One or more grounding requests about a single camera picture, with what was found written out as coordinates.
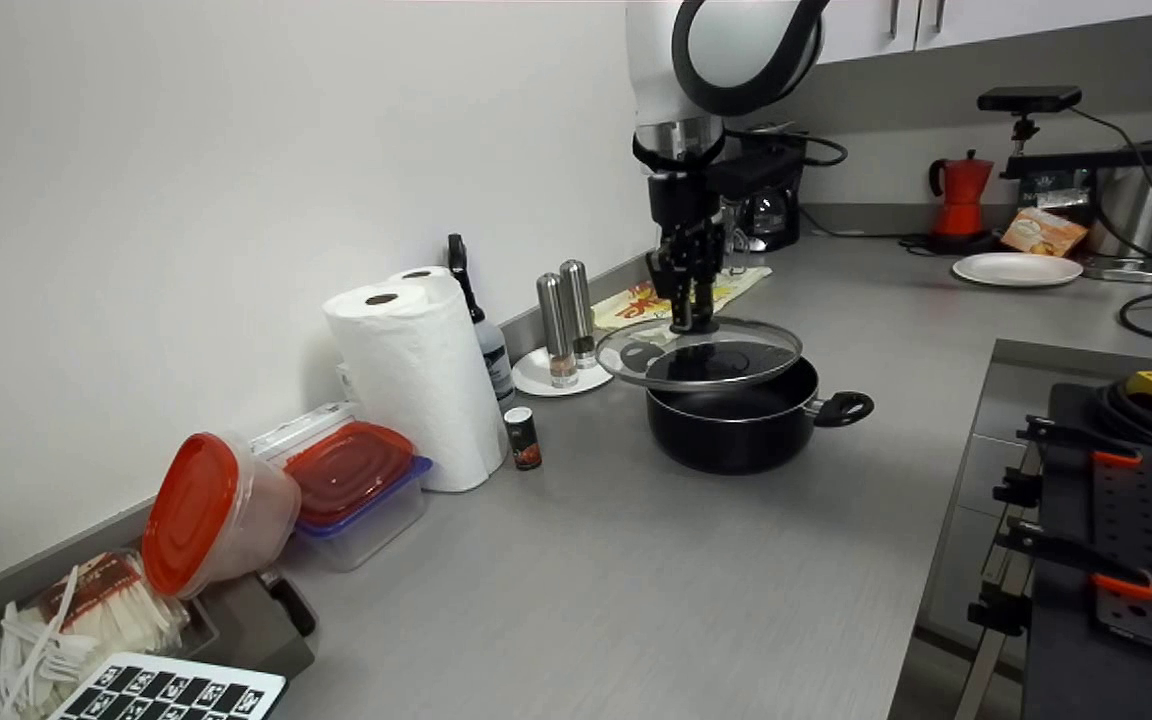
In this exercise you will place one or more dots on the white wall cabinet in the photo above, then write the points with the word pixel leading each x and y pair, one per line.
pixel 1002 18

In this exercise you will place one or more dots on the patterned kitchen towel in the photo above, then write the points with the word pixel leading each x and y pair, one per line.
pixel 631 306

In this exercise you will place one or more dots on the stainless steel pot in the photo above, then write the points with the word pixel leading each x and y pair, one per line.
pixel 1138 207

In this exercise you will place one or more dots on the orange snack packet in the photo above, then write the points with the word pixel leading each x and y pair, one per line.
pixel 1040 231

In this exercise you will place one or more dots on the steel salt grinder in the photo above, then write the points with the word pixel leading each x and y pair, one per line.
pixel 553 325

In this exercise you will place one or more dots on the clear tub with red lid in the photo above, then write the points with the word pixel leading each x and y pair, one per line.
pixel 208 514

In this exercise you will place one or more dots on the steel pepper grinder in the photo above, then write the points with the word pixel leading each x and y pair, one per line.
pixel 581 306

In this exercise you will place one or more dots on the grey metal tray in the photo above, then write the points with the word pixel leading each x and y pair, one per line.
pixel 250 622

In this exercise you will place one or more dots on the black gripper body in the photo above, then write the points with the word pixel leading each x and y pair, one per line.
pixel 684 223

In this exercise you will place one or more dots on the red moka pot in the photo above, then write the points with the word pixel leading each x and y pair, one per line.
pixel 963 196

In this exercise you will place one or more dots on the flat container with red lid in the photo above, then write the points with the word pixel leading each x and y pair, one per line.
pixel 358 481

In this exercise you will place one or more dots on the black cooking pot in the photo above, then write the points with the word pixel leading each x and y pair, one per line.
pixel 737 435

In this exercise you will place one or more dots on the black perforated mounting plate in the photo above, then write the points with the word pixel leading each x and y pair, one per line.
pixel 1141 532

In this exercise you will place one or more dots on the black white checker board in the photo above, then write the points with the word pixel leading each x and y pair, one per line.
pixel 168 689

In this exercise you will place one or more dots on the clear plastic container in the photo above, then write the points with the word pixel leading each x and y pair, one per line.
pixel 293 428

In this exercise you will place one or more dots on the white black Franka robot arm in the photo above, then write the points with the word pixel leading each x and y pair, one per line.
pixel 711 62

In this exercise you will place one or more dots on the large white paper towel roll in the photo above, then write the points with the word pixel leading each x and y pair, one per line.
pixel 416 384

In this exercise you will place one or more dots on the small white saucer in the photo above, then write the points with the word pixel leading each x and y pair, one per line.
pixel 550 383

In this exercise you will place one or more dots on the black camera on stand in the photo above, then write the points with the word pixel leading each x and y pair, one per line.
pixel 1028 98

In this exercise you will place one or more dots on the black coffee maker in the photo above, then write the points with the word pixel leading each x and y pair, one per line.
pixel 779 202

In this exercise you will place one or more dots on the dark glass bottle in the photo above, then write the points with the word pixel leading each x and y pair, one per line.
pixel 482 334

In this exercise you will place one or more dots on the small dark spice jar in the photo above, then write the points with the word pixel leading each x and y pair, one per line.
pixel 523 437

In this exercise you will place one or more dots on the white dinner plate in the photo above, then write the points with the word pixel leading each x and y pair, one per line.
pixel 1017 270

